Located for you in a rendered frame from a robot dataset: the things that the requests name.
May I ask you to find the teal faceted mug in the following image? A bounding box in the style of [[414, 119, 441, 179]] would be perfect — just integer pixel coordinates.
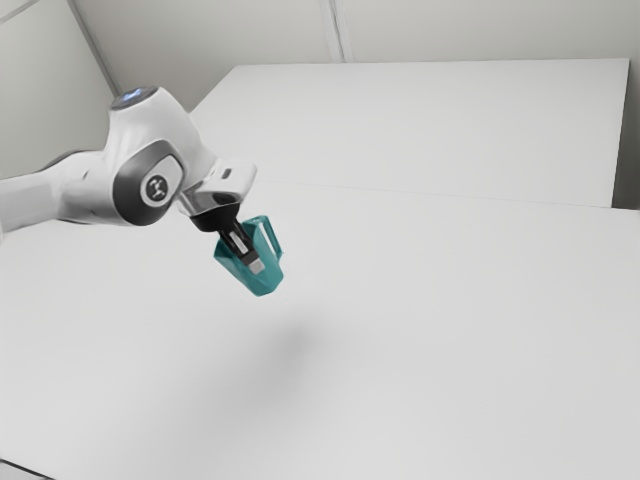
[[212, 214, 286, 299]]

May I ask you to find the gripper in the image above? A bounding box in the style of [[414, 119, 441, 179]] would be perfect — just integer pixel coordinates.
[[188, 201, 265, 275]]

